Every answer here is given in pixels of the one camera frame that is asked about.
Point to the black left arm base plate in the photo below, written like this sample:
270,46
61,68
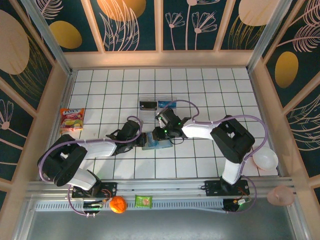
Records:
110,187

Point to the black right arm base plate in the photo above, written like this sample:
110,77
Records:
212,187

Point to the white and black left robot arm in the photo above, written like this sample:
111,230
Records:
100,147

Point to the clear acrylic card stand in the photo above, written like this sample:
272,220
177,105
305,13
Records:
147,116

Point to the pink plastic cup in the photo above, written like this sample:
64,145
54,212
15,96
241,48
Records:
281,196

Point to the aluminium corner post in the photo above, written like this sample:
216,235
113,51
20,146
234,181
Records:
48,37
268,37

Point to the orange mandarin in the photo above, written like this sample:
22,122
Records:
118,204

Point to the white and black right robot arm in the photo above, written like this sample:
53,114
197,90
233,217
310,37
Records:
197,130

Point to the green card holder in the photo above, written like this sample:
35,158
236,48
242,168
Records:
160,145

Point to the aluminium table side rail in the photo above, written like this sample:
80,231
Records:
66,92
264,112

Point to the plain blue credit card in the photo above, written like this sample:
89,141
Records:
163,103

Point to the black credit card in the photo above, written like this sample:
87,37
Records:
147,105

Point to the black controller box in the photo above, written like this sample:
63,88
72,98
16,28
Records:
92,206
232,205

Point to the white bowl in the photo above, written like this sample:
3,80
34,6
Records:
265,160

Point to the green snack packet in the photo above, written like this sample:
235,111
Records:
143,201

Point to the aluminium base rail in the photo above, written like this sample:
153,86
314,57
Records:
160,186

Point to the red Fox's candy bag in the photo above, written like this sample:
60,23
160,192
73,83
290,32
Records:
72,120

